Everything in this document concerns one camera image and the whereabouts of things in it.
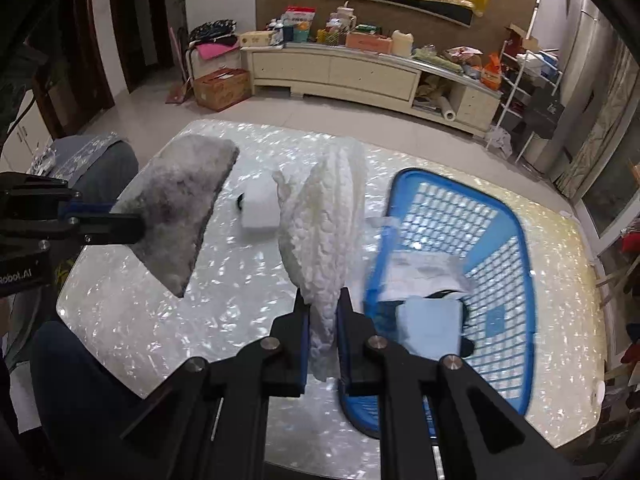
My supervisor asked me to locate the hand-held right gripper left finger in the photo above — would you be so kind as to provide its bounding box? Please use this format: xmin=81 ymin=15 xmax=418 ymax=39
xmin=120 ymin=290 xmax=312 ymax=480

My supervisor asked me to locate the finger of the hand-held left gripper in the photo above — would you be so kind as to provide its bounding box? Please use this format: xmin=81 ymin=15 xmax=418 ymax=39
xmin=54 ymin=186 xmax=115 ymax=216
xmin=62 ymin=212 xmax=147 ymax=247

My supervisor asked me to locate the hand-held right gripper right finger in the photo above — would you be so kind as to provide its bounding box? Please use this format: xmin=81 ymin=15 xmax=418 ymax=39
xmin=335 ymin=287 xmax=568 ymax=480

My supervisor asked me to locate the grey fluffy cloth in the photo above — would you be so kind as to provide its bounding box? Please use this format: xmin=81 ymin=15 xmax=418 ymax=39
xmin=108 ymin=135 xmax=241 ymax=297

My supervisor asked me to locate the light blue cloth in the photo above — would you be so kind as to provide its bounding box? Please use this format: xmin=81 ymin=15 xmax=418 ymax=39
xmin=394 ymin=297 xmax=467 ymax=359

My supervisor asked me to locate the white quilted cloth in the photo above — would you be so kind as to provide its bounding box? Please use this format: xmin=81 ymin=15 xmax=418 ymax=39
xmin=271 ymin=140 xmax=370 ymax=382

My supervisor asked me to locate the black sock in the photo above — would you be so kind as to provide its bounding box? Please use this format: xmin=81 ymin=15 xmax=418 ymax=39
xmin=429 ymin=289 xmax=477 ymax=359

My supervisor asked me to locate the blue plastic basket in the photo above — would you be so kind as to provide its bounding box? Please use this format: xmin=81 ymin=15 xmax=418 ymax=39
xmin=337 ymin=167 xmax=537 ymax=439

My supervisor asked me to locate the grey chair with lace cover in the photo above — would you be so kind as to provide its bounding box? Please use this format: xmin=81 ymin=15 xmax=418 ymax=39
xmin=29 ymin=131 xmax=141 ymax=202

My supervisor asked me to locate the small white folded towel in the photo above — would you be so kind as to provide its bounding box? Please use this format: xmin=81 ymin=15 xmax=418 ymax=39
xmin=239 ymin=179 xmax=282 ymax=234

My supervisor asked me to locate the broom with dustpan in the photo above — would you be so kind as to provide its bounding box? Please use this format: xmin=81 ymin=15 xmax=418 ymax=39
xmin=164 ymin=27 xmax=194 ymax=106

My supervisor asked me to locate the person's blue trouser leg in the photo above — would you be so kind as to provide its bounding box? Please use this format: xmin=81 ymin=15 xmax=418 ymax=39
xmin=29 ymin=319 xmax=153 ymax=480

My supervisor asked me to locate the brown cardboard box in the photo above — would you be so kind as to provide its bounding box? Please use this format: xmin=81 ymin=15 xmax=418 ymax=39
xmin=192 ymin=68 xmax=253 ymax=112

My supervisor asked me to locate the dark wooden door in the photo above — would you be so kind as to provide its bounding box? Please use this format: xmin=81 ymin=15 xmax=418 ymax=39
xmin=107 ymin=0 xmax=176 ymax=94

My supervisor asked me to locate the pink cloth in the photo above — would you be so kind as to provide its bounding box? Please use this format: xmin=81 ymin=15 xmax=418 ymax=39
xmin=194 ymin=39 xmax=242 ymax=64

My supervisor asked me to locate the black patterned bag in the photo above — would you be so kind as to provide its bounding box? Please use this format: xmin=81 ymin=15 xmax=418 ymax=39
xmin=188 ymin=19 xmax=239 ymax=46

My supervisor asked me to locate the cream tissue box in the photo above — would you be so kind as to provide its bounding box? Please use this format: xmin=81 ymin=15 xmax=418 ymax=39
xmin=238 ymin=30 xmax=275 ymax=50

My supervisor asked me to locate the white plastic bag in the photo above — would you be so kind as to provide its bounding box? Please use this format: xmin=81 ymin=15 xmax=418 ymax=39
xmin=487 ymin=127 xmax=514 ymax=156

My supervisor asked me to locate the cream television cabinet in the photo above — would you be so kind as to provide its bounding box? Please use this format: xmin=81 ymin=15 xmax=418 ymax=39
xmin=239 ymin=42 xmax=504 ymax=138

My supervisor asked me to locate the wooden side rack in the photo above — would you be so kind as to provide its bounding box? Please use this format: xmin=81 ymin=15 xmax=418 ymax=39
xmin=596 ymin=259 xmax=640 ymax=382

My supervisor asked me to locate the red and white package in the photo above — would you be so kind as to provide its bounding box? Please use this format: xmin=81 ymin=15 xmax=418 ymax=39
xmin=282 ymin=6 xmax=317 ymax=29

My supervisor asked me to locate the white metal rack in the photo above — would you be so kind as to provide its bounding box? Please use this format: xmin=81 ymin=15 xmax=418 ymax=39
xmin=487 ymin=47 xmax=564 ymax=164

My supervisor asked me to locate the orange flat box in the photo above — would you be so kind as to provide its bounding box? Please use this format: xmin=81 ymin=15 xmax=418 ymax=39
xmin=345 ymin=32 xmax=394 ymax=55

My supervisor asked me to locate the white plastic jug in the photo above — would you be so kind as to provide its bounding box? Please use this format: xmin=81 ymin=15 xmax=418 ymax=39
xmin=391 ymin=29 xmax=415 ymax=58

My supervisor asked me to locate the black shopping bag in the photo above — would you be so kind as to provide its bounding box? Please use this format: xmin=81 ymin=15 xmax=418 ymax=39
xmin=522 ymin=87 xmax=564 ymax=139

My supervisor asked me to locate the orange packet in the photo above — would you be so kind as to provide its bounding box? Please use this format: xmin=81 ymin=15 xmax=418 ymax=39
xmin=480 ymin=52 xmax=503 ymax=86

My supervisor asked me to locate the sliding glass door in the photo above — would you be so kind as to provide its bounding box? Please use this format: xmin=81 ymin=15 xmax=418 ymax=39
xmin=582 ymin=125 xmax=640 ymax=242

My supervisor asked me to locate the white lidded cup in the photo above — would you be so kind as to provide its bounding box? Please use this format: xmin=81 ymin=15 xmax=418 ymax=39
xmin=335 ymin=5 xmax=359 ymax=34

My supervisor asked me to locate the patterned beige curtain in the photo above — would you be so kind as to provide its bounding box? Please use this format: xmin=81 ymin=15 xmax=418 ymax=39
xmin=552 ymin=35 xmax=640 ymax=202

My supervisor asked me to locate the open brown box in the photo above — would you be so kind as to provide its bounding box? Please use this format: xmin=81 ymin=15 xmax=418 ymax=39
xmin=502 ymin=23 xmax=539 ymax=51

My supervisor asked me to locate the silver tower air conditioner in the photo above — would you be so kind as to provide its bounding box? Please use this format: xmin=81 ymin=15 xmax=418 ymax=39
xmin=529 ymin=0 xmax=617 ymax=177

